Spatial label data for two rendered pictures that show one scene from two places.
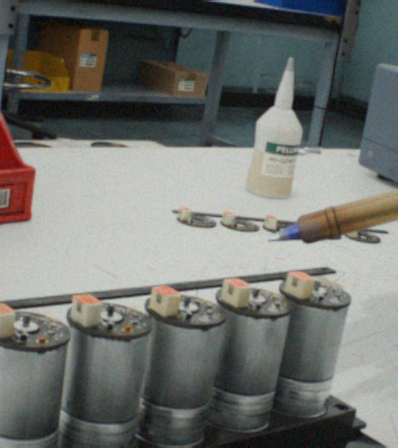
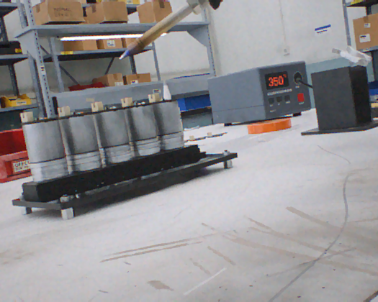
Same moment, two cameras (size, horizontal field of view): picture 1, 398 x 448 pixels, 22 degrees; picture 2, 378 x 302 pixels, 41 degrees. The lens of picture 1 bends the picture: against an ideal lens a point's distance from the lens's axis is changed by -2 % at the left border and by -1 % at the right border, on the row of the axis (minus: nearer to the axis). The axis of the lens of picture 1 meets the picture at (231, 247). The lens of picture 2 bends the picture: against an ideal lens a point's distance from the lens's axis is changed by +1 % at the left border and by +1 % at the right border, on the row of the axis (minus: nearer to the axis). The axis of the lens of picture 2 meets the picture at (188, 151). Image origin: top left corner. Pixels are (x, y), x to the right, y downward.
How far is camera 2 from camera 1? 0.15 m
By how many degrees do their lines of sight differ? 11
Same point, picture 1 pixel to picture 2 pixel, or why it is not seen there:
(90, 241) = not seen: hidden behind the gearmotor
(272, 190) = not seen: hidden behind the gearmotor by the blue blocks
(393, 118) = (220, 97)
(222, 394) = (135, 143)
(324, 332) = (169, 111)
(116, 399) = (86, 141)
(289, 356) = (160, 126)
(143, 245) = not seen: hidden behind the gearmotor
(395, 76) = (215, 79)
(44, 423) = (57, 152)
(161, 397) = (107, 143)
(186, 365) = (112, 126)
